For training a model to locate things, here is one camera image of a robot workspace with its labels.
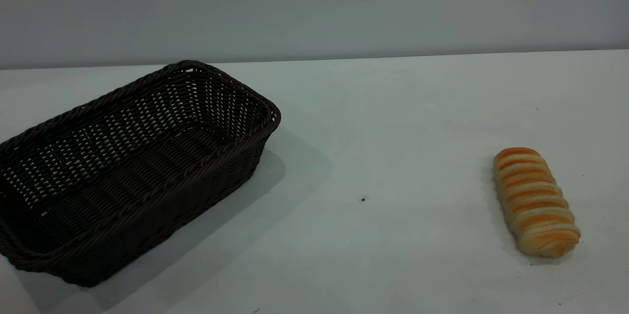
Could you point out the ridged bread roll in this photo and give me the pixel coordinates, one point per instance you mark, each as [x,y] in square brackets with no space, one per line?
[535,203]

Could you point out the dark brown wicker basket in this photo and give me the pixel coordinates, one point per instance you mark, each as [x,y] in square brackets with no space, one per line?
[123,191]

